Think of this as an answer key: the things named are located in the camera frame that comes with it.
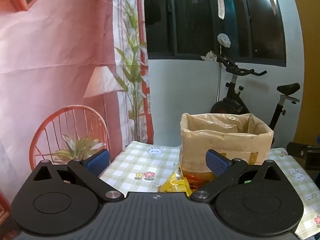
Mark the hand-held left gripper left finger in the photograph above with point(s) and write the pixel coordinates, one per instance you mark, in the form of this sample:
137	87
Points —
98	161

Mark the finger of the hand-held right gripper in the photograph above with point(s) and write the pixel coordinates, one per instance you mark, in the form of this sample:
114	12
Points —
297	150

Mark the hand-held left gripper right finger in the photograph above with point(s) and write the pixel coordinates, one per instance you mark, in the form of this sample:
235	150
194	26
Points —
216	163

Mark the cardboard box with plastic liner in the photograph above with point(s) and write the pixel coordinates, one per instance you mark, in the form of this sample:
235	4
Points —
225	142

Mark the red orange snack packet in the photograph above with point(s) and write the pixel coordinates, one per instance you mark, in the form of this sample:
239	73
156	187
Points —
197	180

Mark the yellow snack packet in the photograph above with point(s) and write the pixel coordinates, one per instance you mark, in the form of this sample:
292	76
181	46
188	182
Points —
175	185

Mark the green checked tablecloth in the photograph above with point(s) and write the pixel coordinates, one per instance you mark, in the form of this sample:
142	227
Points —
140	160

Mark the black exercise bike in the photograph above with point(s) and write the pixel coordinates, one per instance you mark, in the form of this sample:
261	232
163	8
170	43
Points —
235	102

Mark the crumpled white bag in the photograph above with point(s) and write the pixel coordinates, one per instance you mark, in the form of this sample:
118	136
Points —
208	56

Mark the white plastic bag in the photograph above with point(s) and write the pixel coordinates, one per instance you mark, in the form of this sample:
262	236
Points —
223	40

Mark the pink printed backdrop cloth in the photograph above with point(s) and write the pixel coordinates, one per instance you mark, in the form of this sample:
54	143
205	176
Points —
50	42

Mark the dark window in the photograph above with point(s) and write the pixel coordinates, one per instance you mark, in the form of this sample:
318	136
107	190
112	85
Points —
200	30

